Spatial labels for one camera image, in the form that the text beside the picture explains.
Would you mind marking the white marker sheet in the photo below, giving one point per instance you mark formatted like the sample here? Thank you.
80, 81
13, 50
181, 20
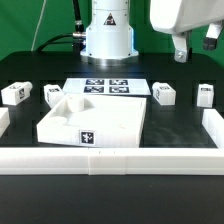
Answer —
107, 86

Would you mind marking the white U-shaped fence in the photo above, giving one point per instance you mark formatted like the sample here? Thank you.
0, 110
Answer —
124, 161

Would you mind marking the white square tabletop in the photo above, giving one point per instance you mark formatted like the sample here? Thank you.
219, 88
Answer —
94, 121

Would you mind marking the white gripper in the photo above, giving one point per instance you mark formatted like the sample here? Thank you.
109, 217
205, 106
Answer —
180, 16

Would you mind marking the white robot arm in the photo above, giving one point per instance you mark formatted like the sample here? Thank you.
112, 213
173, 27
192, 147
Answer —
110, 38

